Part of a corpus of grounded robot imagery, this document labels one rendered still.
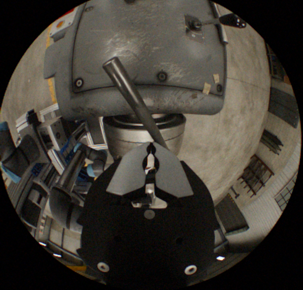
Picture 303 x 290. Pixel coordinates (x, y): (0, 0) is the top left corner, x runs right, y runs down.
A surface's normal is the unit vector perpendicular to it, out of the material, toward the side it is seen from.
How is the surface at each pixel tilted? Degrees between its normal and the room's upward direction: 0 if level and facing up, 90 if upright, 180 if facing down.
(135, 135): 15
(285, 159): 90
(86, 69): 0
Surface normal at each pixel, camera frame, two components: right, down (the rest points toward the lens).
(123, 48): 0.16, 0.50
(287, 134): -0.97, 0.22
